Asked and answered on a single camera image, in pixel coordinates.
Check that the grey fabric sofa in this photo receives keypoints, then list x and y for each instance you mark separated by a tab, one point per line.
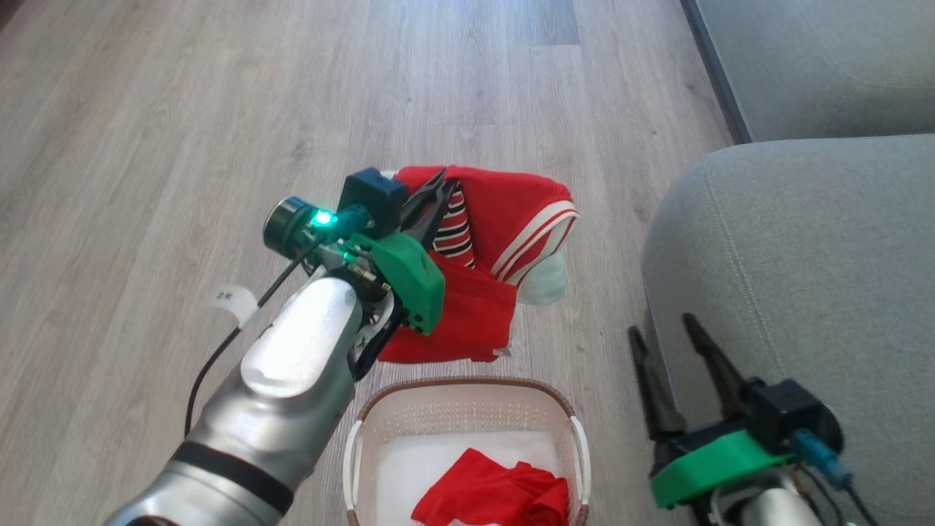
803	256

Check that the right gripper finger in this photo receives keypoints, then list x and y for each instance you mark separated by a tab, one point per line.
714	365
654	391

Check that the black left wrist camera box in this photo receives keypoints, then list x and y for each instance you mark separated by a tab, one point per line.
372	196

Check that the red cloth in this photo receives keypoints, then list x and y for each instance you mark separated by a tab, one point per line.
489	493

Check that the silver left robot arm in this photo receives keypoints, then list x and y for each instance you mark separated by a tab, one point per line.
292	351

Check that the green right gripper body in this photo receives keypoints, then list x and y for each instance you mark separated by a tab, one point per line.
712	464

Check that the white perforated laundry basket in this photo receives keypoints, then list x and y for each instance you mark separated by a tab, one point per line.
467	409

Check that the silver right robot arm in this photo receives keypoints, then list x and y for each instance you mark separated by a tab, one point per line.
774	510

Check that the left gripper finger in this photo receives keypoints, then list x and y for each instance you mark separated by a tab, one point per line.
422	196
440	210

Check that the red jacket with white stripes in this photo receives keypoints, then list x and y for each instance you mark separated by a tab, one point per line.
504	212

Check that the dark round left wrist module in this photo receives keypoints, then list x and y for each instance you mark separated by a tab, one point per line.
283	228

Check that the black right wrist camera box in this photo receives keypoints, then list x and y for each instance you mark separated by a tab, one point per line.
792	413

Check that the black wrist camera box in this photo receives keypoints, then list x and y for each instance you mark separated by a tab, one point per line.
792	413
372	196

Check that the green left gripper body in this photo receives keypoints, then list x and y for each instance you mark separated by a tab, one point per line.
413	281

